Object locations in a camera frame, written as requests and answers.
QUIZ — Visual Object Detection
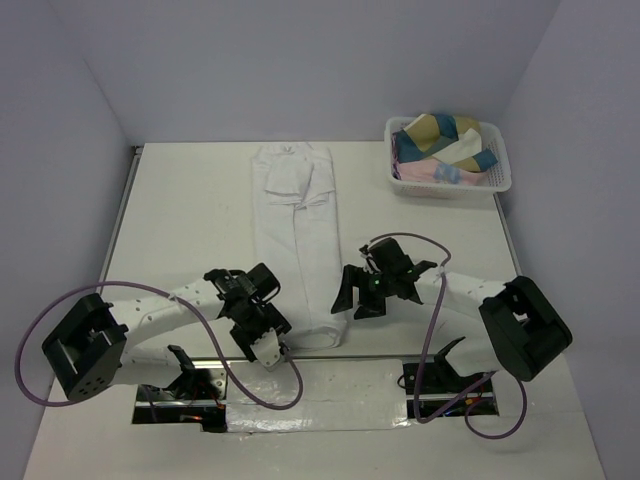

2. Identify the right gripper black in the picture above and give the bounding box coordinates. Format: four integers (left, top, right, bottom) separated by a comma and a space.
331, 263, 395, 320

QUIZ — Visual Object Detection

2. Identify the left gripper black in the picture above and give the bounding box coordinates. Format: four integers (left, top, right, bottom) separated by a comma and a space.
229, 298, 290, 362

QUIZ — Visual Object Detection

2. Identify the white long sleeve shirt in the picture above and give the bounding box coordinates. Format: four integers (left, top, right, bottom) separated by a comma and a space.
251, 143, 347, 350

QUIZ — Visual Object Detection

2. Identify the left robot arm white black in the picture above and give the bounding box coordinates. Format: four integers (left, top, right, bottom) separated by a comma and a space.
42, 263, 291, 403

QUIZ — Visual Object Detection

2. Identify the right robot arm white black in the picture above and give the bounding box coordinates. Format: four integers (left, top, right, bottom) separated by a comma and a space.
331, 235, 573, 391

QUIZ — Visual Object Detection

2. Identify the silver foil tape panel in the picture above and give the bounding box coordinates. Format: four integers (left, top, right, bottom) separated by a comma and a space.
226, 359, 409, 433

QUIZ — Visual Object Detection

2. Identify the pink shirt in basket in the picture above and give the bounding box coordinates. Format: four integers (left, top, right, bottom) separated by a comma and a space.
393, 144, 498, 186

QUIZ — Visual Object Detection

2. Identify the colourful patchwork shirt in basket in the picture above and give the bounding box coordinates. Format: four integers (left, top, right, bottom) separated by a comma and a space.
391, 114, 487, 157

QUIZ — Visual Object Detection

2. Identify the white plastic basket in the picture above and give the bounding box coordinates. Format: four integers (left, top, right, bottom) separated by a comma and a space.
384, 114, 512, 199

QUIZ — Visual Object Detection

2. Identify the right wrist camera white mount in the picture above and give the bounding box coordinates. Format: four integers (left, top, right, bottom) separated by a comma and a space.
359, 244, 379, 272

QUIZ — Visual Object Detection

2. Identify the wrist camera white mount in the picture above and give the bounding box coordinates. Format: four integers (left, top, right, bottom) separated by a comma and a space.
250, 329, 284, 371
359, 244, 379, 272

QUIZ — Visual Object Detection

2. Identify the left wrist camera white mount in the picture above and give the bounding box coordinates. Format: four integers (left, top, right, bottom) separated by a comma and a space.
250, 329, 284, 371

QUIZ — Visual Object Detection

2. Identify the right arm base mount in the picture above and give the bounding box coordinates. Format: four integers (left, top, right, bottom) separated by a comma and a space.
396, 337, 498, 419

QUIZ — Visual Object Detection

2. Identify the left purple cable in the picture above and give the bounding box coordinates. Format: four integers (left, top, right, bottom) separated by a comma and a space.
13, 280, 304, 411

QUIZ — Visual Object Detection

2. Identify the purple cable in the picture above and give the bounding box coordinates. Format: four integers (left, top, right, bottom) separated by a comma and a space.
362, 231, 529, 440
13, 280, 304, 411

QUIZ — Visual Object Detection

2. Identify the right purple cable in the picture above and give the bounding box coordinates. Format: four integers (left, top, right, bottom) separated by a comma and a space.
362, 231, 529, 440

